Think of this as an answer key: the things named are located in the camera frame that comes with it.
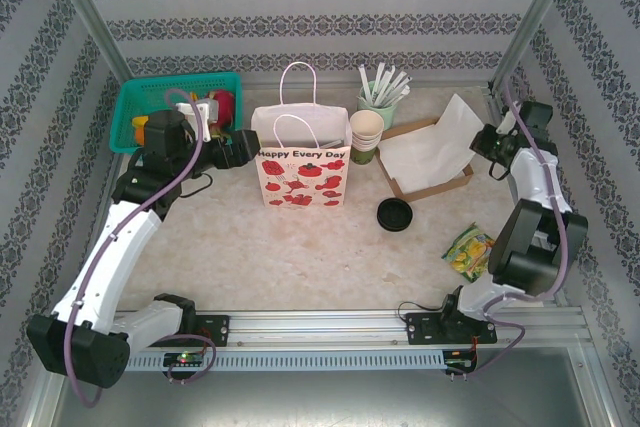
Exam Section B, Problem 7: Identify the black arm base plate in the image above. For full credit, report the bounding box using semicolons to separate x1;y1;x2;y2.
139;314;231;348
403;310;499;347

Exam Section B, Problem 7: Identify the stack of white napkins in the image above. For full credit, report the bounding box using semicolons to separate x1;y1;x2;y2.
377;121;474;189

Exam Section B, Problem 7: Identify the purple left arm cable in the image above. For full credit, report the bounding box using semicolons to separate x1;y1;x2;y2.
64;88;217;408

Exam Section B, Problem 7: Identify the teal plastic basket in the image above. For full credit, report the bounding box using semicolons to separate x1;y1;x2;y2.
109;71;245;155

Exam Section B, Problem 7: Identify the strawberry print paper gift bag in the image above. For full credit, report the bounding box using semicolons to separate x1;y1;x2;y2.
250;61;352;208

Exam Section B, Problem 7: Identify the yellow green candy bag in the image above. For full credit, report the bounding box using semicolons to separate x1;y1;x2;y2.
441;222;497;283

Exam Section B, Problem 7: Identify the aluminium frame post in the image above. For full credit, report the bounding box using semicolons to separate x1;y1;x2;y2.
42;0;130;93
487;0;585;94

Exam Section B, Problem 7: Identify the yellow banana bunch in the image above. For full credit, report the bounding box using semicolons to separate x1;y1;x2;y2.
131;90;200;131

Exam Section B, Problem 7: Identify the brown cardboard napkin tray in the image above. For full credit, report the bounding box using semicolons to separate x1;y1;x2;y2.
375;117;475;203

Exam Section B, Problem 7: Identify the white paper napkin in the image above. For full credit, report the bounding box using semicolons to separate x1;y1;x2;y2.
433;93;486;154

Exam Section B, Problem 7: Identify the stack of paper cups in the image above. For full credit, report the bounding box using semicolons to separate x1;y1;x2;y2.
349;109;385;165

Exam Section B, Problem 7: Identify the grey slotted cable duct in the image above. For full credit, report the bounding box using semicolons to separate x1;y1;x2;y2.
67;349;447;373

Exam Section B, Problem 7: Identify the pale green straw holder cup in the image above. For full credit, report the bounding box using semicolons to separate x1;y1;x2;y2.
356;85;400;131

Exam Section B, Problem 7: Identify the aluminium mounting rail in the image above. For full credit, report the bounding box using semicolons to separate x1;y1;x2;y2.
47;309;587;349

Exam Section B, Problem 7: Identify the stack of black lids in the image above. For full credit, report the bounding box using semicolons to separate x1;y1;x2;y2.
376;196;415;233

